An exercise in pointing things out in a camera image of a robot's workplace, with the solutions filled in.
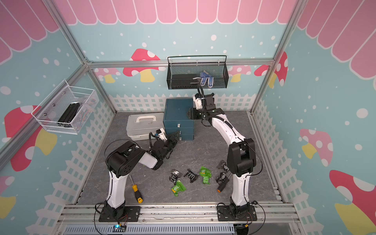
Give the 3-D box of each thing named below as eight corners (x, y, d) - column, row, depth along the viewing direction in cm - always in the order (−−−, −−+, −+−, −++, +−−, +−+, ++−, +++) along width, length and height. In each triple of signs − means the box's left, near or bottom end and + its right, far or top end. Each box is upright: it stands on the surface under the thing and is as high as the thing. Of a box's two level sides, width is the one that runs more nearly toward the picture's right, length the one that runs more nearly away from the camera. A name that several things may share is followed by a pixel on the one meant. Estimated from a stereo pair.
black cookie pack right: (214, 180, 87) (215, 179, 84) (221, 173, 90) (222, 171, 87) (219, 185, 85) (220, 183, 83) (226, 177, 88) (227, 175, 86)
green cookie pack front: (176, 197, 81) (175, 196, 80) (169, 188, 85) (169, 187, 83) (186, 189, 84) (186, 188, 83) (179, 180, 87) (179, 179, 86)
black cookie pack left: (166, 180, 88) (166, 178, 86) (173, 169, 92) (173, 167, 90) (175, 184, 86) (174, 183, 84) (181, 173, 90) (181, 172, 88)
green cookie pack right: (199, 184, 86) (200, 182, 84) (199, 167, 92) (199, 166, 90) (212, 184, 86) (212, 182, 84) (210, 167, 92) (211, 166, 90)
